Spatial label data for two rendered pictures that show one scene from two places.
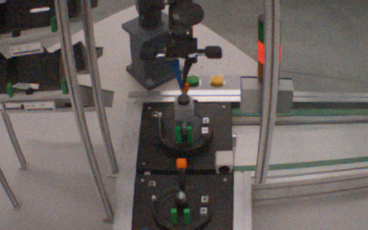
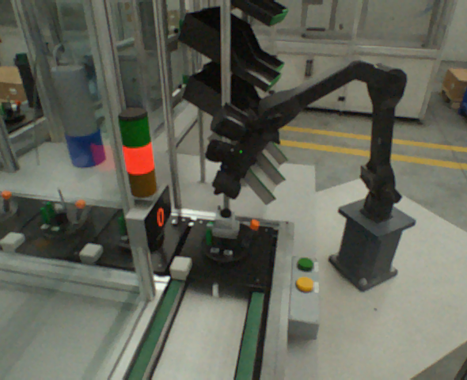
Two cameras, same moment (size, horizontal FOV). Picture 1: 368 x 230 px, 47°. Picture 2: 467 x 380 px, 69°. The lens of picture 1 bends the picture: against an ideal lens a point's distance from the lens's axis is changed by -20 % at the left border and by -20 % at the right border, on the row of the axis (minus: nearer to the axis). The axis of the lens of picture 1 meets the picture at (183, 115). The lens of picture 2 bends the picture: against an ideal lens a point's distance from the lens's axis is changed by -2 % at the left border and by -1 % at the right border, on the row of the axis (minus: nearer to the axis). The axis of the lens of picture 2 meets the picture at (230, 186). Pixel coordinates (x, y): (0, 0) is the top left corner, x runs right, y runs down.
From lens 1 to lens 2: 1.29 m
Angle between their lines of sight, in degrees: 73
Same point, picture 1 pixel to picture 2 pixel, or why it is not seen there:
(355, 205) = not seen: outside the picture
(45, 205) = (199, 194)
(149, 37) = (345, 210)
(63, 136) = (271, 205)
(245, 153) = (204, 305)
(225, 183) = (155, 265)
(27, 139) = not seen: hidden behind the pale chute
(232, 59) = (400, 347)
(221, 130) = (222, 272)
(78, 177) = not seen: hidden behind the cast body
